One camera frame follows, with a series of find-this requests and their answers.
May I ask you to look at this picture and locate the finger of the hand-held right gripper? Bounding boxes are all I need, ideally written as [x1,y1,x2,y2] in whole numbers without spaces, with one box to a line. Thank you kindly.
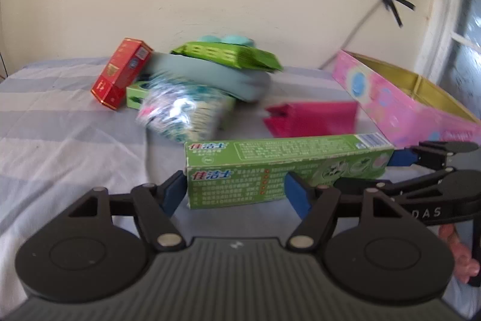
[334,168,457,201]
[387,140,481,172]

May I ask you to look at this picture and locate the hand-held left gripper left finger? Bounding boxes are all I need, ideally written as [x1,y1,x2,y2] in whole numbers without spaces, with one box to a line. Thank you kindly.
[68,171,188,252]

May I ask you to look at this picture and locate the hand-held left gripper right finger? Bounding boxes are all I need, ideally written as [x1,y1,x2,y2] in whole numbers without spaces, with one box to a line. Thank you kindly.
[283,172,410,252]

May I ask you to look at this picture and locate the pink biscuit tin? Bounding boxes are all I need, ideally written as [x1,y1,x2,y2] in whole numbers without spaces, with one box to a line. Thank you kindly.
[332,49,481,152]

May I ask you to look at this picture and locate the green toothpaste box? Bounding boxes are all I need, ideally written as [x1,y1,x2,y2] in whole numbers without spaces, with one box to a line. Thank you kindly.
[183,133,395,211]

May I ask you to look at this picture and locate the magenta fabric pouch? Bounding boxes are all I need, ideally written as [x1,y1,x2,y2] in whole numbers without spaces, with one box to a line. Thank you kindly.
[263,101,357,138]

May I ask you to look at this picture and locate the white patterned plastic packet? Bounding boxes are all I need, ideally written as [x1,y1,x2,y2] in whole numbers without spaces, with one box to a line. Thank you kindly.
[136,75,237,145]

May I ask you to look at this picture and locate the small green box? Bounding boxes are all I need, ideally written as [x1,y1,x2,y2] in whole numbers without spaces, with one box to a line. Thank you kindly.
[126,80,153,110]

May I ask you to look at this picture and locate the teal fabric pouch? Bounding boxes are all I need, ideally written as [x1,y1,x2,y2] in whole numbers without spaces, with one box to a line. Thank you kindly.
[145,52,272,103]

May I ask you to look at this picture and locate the red cardboard box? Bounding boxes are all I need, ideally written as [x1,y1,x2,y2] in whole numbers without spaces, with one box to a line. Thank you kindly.
[90,38,154,111]

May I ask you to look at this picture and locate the green snack packet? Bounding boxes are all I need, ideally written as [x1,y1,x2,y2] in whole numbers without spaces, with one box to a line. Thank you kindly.
[170,41,283,73]

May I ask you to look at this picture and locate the person's right hand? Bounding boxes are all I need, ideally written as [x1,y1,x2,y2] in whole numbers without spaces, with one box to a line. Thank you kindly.
[440,224,480,278]

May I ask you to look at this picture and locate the striped bedsheet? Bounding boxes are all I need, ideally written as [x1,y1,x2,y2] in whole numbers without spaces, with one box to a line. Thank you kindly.
[0,56,481,321]

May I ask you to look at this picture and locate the frosted window glass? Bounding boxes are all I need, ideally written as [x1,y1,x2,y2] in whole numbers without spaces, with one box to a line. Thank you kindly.
[451,0,481,111]

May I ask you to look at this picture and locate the white window frame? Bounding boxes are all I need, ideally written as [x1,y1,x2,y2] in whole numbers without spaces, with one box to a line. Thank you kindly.
[415,0,481,83]

